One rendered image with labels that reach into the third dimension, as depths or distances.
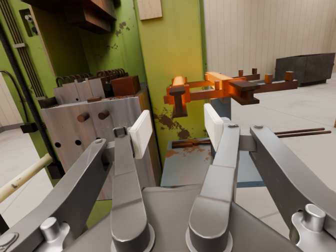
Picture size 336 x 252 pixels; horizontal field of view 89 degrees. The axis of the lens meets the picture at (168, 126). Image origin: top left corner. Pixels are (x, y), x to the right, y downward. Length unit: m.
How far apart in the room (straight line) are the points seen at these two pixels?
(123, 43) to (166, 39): 0.44
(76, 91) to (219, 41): 4.87
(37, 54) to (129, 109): 0.52
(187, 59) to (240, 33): 4.96
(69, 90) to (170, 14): 0.50
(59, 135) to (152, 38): 0.55
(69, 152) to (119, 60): 0.65
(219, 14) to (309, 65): 2.52
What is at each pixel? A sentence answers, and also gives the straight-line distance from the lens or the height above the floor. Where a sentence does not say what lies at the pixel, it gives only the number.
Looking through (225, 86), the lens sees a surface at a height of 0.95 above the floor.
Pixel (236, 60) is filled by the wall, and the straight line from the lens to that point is 5.65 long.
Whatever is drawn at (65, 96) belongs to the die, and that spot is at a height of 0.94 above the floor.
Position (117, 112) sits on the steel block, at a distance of 0.66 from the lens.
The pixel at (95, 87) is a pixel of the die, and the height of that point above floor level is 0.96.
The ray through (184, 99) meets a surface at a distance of 0.36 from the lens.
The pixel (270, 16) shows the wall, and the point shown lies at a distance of 6.33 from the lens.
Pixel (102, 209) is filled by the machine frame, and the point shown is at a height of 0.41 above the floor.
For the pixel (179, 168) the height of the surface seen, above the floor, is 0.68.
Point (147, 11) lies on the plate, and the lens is 0.81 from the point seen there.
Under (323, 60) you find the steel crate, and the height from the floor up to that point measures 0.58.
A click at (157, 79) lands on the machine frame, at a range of 0.81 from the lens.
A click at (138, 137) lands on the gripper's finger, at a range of 0.16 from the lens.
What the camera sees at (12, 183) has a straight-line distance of 0.98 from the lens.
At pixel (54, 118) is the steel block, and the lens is 0.78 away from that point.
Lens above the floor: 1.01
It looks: 20 degrees down
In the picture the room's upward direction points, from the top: 8 degrees counter-clockwise
